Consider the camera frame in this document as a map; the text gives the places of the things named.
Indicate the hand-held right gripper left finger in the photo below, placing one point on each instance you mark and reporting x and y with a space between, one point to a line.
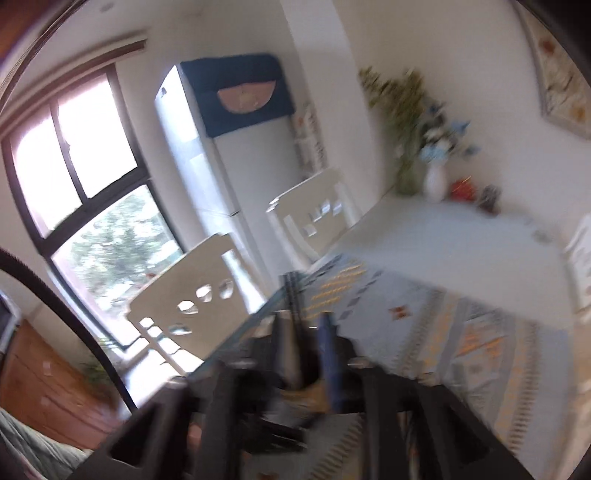
231 392

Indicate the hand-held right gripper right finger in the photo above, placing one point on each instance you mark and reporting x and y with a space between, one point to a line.
332 360

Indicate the patterned blue tablecloth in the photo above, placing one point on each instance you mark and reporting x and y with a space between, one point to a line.
461 332

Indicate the green potted plant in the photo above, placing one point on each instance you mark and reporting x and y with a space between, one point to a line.
99 374

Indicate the brown wooden cabinet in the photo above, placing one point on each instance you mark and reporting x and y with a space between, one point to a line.
41 392

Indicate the glass vase with green stems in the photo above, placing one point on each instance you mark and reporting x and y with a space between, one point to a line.
406 180

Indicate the white refrigerator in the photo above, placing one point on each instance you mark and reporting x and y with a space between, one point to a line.
231 184

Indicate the white ceramic vase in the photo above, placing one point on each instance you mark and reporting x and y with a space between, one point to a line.
436 184

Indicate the grey-green cloth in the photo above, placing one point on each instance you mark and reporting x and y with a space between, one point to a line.
32 447

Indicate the red lidded teacup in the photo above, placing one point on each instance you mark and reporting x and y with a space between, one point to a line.
463 190

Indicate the white floral-print rack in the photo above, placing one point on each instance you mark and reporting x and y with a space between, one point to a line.
309 138

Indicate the black phone stand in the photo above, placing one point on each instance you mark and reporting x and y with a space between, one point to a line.
489 198

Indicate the dark-framed window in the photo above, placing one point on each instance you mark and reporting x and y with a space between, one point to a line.
92 138

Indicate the large framed picture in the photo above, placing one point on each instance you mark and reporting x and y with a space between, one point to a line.
563 83

